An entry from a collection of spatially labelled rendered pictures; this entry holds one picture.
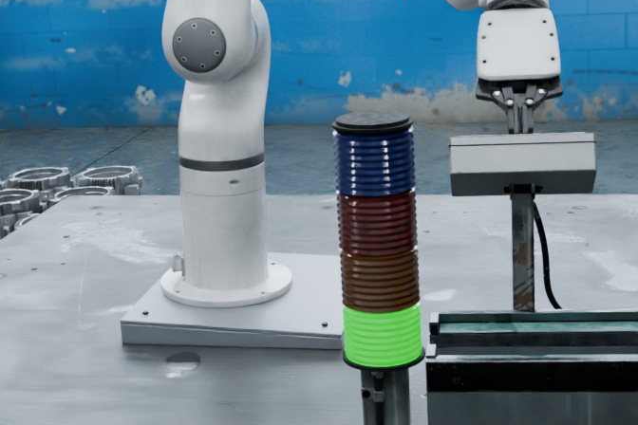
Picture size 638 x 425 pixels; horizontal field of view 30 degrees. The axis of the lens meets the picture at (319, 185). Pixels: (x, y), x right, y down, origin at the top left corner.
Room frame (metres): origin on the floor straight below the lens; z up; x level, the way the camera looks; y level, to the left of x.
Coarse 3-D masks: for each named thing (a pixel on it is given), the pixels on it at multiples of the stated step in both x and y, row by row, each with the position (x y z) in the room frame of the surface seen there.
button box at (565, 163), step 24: (456, 144) 1.38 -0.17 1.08; (480, 144) 1.37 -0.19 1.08; (504, 144) 1.37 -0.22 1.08; (528, 144) 1.37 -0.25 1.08; (552, 144) 1.36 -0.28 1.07; (576, 144) 1.36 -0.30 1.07; (456, 168) 1.36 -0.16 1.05; (480, 168) 1.36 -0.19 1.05; (504, 168) 1.35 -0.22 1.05; (528, 168) 1.35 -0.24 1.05; (552, 168) 1.34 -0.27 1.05; (576, 168) 1.34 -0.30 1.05; (456, 192) 1.40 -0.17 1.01; (480, 192) 1.39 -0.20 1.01; (552, 192) 1.39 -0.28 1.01; (576, 192) 1.38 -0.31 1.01
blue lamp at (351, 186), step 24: (336, 144) 0.85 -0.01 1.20; (360, 144) 0.83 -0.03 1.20; (384, 144) 0.83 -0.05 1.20; (408, 144) 0.84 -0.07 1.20; (336, 168) 0.85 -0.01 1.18; (360, 168) 0.83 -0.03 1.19; (384, 168) 0.83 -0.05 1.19; (408, 168) 0.84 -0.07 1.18; (360, 192) 0.83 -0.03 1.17; (384, 192) 0.83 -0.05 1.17
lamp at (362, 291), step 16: (352, 256) 0.84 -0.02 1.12; (368, 256) 0.83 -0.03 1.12; (384, 256) 0.83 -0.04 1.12; (400, 256) 0.83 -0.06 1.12; (416, 256) 0.85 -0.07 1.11; (352, 272) 0.84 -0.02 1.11; (368, 272) 0.83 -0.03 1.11; (384, 272) 0.83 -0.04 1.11; (400, 272) 0.84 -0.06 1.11; (416, 272) 0.85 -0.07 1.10; (352, 288) 0.84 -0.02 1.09; (368, 288) 0.83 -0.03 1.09; (384, 288) 0.83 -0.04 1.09; (400, 288) 0.83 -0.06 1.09; (416, 288) 0.85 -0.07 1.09; (352, 304) 0.84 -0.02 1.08; (368, 304) 0.83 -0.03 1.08; (384, 304) 0.83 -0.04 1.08; (400, 304) 0.83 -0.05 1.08
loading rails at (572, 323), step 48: (432, 336) 1.18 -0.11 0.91; (480, 336) 1.18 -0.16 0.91; (528, 336) 1.17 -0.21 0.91; (576, 336) 1.16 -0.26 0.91; (624, 336) 1.16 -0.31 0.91; (432, 384) 1.08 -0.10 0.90; (480, 384) 1.08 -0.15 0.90; (528, 384) 1.07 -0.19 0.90; (576, 384) 1.06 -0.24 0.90; (624, 384) 1.06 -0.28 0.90
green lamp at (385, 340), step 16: (416, 304) 0.85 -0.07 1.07; (352, 320) 0.84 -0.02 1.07; (368, 320) 0.83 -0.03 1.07; (384, 320) 0.83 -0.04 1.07; (400, 320) 0.83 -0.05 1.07; (416, 320) 0.84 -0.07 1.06; (352, 336) 0.84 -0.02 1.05; (368, 336) 0.83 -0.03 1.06; (384, 336) 0.83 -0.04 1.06; (400, 336) 0.83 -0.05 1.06; (416, 336) 0.85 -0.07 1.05; (352, 352) 0.84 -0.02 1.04; (368, 352) 0.83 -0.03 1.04; (384, 352) 0.83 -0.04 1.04; (400, 352) 0.83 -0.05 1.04; (416, 352) 0.84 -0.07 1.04
